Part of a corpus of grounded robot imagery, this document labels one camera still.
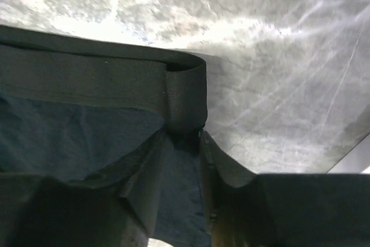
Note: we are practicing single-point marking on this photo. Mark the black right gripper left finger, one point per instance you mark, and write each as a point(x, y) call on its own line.
point(116, 206)

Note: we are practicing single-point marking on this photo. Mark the black underwear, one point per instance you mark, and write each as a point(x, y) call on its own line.
point(71, 107)

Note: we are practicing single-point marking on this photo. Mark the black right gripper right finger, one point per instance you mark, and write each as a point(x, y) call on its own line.
point(247, 209)

